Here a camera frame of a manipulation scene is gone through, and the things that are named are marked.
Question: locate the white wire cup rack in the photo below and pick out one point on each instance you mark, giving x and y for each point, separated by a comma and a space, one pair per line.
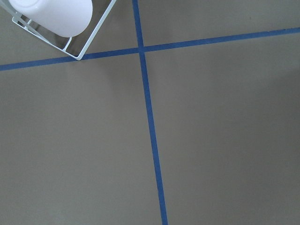
74, 47

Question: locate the white cup on rack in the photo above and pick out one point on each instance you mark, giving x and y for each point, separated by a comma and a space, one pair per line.
66, 18

